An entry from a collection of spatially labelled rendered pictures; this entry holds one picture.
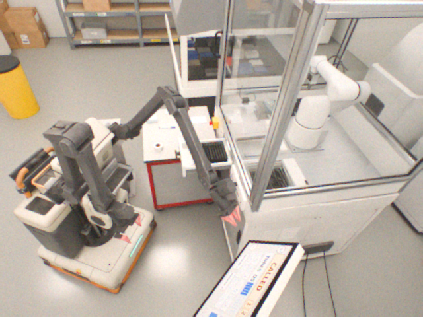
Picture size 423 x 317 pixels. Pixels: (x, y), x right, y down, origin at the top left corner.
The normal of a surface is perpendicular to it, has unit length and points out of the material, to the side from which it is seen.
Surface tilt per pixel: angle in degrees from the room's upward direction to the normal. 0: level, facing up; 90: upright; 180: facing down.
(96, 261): 0
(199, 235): 0
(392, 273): 0
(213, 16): 90
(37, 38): 89
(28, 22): 89
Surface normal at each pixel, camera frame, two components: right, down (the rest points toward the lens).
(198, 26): 0.18, 0.72
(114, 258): 0.05, -0.69
